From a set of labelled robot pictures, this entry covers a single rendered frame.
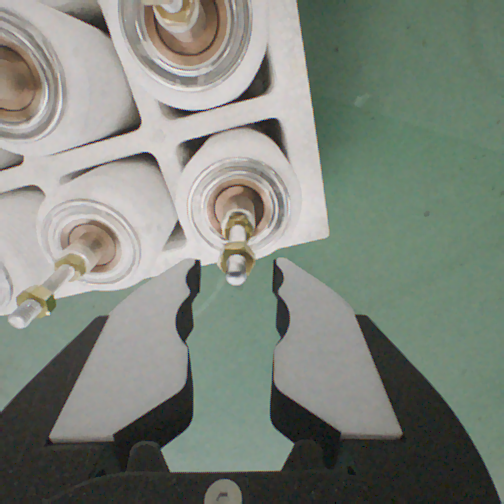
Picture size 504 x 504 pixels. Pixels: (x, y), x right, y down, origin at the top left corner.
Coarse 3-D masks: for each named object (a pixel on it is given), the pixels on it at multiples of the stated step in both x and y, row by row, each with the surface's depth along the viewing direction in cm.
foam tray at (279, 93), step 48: (48, 0) 21; (96, 0) 21; (288, 0) 22; (288, 48) 23; (144, 96) 24; (240, 96) 34; (288, 96) 25; (96, 144) 26; (144, 144) 26; (192, 144) 35; (288, 144) 27; (0, 192) 28; (48, 192) 28; (288, 240) 31
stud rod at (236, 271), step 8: (232, 232) 17; (240, 232) 17; (232, 240) 16; (240, 240) 16; (232, 256) 15; (240, 256) 15; (232, 264) 14; (240, 264) 14; (232, 272) 14; (240, 272) 14; (232, 280) 14; (240, 280) 14
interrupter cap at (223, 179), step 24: (216, 168) 20; (240, 168) 20; (264, 168) 20; (192, 192) 21; (216, 192) 21; (240, 192) 21; (264, 192) 21; (192, 216) 22; (216, 216) 22; (264, 216) 22; (288, 216) 22; (216, 240) 23; (264, 240) 23
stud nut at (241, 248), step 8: (224, 248) 15; (232, 248) 14; (240, 248) 14; (248, 248) 15; (224, 256) 15; (248, 256) 15; (224, 264) 15; (248, 264) 15; (224, 272) 15; (248, 272) 15
